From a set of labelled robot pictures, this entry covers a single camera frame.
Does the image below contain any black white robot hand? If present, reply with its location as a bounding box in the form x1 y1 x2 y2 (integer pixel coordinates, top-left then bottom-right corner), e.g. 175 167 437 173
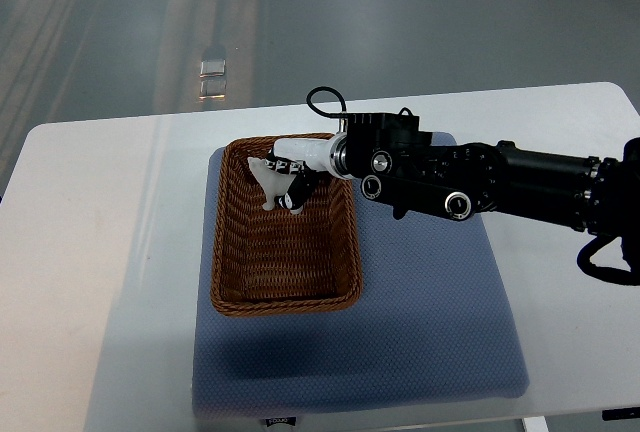
266 138 333 214

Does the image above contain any white bear figurine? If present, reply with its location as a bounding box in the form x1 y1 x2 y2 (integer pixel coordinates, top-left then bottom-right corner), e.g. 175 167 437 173
247 157 296 211

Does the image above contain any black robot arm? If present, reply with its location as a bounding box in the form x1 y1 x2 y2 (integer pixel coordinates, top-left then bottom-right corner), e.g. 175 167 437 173
330 108 639 286

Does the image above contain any brown wicker basket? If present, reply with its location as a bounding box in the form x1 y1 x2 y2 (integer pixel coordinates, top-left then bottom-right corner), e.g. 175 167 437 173
210 136 363 317

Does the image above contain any metal floor socket plate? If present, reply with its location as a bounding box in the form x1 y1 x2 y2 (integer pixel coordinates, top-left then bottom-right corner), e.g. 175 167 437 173
199 58 227 100

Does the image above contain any blue foam mat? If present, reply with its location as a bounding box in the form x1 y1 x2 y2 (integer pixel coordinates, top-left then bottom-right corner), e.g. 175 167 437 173
192 151 529 419

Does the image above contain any black object at table edge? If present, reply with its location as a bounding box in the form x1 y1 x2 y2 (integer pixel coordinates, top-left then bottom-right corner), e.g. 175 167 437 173
601 406 640 421

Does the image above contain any black cable loop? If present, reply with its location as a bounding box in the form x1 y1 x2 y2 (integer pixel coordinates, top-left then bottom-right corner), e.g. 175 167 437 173
576 236 640 286

